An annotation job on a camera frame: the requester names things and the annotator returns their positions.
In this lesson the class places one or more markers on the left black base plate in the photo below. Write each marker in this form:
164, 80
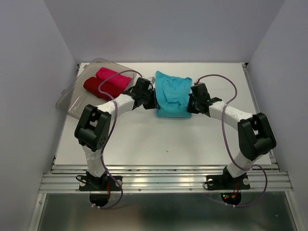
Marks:
101, 184

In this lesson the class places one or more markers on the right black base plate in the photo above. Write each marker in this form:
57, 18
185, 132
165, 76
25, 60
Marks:
225, 181

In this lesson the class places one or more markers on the pink rolled shirt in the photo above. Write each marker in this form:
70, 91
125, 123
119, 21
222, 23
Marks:
113, 77

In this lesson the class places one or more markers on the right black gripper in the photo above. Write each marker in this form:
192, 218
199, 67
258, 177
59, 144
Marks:
189, 108

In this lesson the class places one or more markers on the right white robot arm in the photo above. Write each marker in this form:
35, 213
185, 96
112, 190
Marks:
255, 136

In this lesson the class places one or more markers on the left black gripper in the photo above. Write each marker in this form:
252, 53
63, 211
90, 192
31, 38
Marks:
154, 104

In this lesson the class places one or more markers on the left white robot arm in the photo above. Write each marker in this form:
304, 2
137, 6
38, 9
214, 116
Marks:
96, 125

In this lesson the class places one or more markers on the turquoise t shirt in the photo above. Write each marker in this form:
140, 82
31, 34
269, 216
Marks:
172, 94

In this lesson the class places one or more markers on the dark red rolled shirt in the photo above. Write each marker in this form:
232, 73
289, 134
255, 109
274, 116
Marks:
92, 85

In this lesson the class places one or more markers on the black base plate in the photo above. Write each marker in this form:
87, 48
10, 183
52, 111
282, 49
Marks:
225, 181
101, 184

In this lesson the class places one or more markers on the clear plastic bin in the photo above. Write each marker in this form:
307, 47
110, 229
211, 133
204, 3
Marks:
76, 97

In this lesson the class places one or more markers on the aluminium mounting rail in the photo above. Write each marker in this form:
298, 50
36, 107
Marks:
164, 179

